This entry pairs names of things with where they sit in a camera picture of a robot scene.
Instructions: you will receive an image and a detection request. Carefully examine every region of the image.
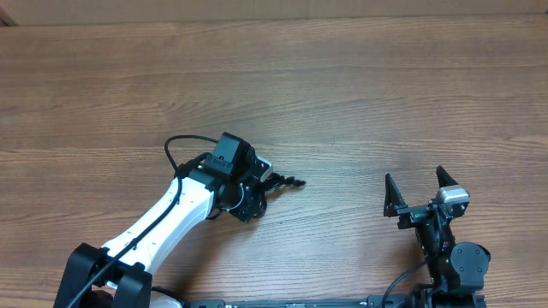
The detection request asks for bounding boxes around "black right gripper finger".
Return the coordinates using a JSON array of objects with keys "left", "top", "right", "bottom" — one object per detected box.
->
[
  {"left": 436, "top": 165, "right": 458, "bottom": 188},
  {"left": 384, "top": 173, "right": 408, "bottom": 217}
]

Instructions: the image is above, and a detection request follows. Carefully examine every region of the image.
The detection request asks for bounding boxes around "black cable bundle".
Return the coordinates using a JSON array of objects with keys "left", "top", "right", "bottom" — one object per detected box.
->
[{"left": 252, "top": 172, "right": 307, "bottom": 220}]

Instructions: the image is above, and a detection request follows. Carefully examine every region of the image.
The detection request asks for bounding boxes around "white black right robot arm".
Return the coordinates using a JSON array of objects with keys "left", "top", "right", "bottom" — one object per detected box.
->
[{"left": 380, "top": 166, "right": 491, "bottom": 308}]

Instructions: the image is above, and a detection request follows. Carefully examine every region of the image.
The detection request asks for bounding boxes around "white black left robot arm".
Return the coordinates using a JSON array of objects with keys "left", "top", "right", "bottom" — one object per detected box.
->
[{"left": 54, "top": 133, "right": 272, "bottom": 307}]

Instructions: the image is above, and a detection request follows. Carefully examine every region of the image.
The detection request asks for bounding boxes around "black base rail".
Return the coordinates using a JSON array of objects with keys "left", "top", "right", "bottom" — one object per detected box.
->
[{"left": 182, "top": 294, "right": 487, "bottom": 308}]

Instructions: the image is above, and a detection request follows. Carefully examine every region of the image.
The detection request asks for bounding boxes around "black left camera cable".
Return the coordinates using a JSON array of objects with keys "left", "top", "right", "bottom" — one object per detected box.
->
[{"left": 63, "top": 134, "right": 220, "bottom": 308}]

